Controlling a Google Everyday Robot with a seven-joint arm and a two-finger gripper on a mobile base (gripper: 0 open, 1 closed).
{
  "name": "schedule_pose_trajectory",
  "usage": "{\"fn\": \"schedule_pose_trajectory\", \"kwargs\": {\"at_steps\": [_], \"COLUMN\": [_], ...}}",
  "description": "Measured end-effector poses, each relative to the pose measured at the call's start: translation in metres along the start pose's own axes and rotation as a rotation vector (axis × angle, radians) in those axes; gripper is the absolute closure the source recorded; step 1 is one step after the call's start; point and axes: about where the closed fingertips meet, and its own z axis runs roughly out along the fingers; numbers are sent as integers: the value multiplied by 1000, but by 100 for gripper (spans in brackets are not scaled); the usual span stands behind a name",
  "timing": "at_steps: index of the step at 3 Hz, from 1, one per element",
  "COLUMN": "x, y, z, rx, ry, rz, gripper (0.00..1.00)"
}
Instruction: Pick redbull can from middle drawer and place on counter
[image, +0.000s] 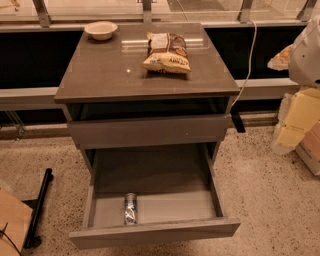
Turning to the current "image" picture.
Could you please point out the white paper bowl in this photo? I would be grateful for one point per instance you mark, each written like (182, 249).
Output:
(101, 31)

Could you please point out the cardboard box on floor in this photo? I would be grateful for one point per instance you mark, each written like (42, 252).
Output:
(309, 149)

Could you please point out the black metal pole stand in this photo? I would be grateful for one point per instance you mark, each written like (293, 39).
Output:
(31, 239)

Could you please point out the yellow brown chip bag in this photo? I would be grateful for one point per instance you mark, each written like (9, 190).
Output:
(167, 53)

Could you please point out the open grey middle drawer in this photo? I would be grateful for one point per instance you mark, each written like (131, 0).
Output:
(177, 198)

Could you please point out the metal window railing frame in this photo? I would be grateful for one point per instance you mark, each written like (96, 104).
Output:
(33, 15)

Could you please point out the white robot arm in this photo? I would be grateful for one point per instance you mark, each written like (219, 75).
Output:
(299, 112)

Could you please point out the silver blue redbull can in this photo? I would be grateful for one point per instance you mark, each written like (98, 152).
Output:
(130, 213)

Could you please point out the closed grey top drawer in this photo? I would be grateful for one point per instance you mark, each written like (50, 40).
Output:
(148, 131)

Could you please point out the grey drawer cabinet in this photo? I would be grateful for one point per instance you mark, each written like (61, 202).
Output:
(105, 81)

